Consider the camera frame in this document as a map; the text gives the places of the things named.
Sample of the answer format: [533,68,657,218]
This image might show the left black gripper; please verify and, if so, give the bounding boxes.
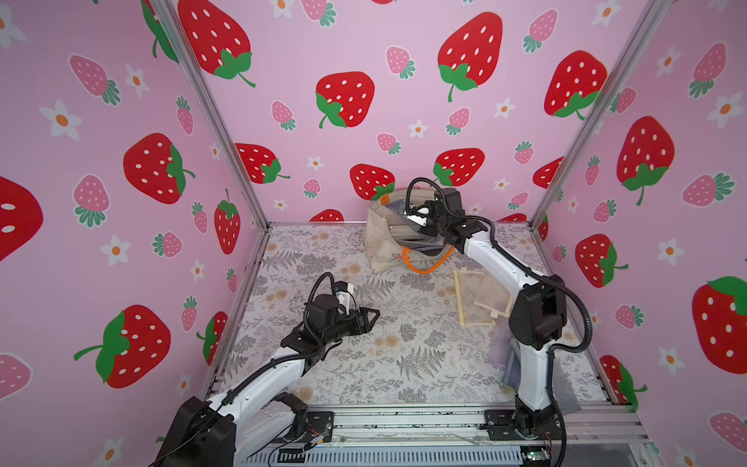
[319,307,379,348]

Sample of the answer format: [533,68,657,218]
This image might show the blue grey pouch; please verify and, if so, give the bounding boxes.
[386,200,438,237]

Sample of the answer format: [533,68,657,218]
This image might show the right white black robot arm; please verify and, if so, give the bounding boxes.
[405,177,593,439]

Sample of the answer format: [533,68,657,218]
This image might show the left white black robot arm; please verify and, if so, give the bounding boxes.
[153,272,381,466]

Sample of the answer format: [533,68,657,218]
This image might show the cream canvas tote bag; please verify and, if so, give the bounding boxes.
[365,189,454,276]

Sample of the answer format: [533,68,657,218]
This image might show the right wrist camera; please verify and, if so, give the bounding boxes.
[406,204,438,230]

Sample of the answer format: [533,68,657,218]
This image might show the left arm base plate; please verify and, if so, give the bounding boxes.
[257,411,335,446]

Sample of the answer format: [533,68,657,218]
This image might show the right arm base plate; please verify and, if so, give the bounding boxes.
[480,407,563,442]

